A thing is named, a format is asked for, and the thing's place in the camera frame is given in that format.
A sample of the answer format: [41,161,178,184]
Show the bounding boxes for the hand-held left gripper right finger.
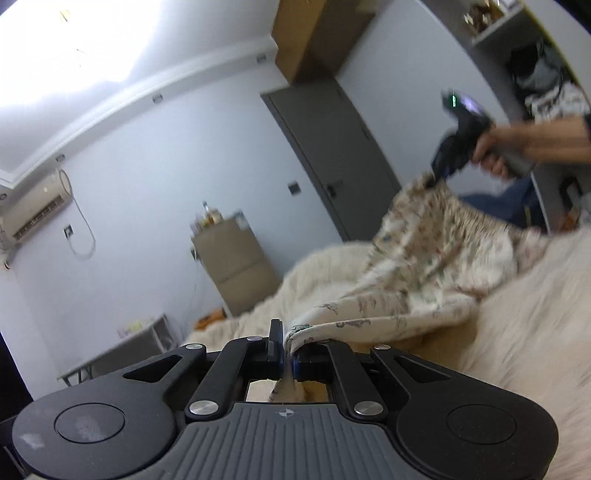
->
[292,339,459,417]

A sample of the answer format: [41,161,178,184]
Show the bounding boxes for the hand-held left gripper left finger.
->
[122,318,284,418]

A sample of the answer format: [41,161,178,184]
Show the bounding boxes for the printed cream pajama pants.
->
[270,178,529,407]

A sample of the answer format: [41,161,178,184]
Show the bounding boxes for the person's right forearm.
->
[508,113,591,166]

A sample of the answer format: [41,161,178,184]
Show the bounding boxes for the person's right hand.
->
[473,124,515,180]

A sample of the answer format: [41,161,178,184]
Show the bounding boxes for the dark blue cloth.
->
[459,178,543,229]

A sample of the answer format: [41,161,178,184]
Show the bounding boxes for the orange cloth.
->
[194,311,227,330]

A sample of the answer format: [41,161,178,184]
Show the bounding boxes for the white shelf unit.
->
[462,0,591,236]

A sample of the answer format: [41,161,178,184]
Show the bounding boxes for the brown wooden cabinet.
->
[191,215,280,319]

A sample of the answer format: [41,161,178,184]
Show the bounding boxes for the black bag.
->
[508,39,580,93]

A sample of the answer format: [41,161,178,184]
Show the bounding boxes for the patterned folded cloth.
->
[526,85,591,121]

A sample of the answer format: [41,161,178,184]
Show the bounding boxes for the grey door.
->
[261,76,402,243]

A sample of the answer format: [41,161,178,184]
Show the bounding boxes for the golden ornaments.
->
[464,0,509,33]

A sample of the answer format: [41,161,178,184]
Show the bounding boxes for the grey metal table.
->
[58,314,181,388]

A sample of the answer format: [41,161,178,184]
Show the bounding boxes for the yellow paper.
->
[117,318,155,337]

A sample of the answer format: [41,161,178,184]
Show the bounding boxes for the small bottles cluster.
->
[191,200,245,232]

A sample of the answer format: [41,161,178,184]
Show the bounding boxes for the cream fluffy blanket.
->
[182,226,591,480]

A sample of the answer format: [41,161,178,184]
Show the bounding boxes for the brown overhead cupboard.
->
[270,0,377,86]

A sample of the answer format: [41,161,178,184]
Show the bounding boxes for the white looped wall cable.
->
[65,182,98,260]

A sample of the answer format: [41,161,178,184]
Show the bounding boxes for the wall air conditioner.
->
[0,168,75,245]

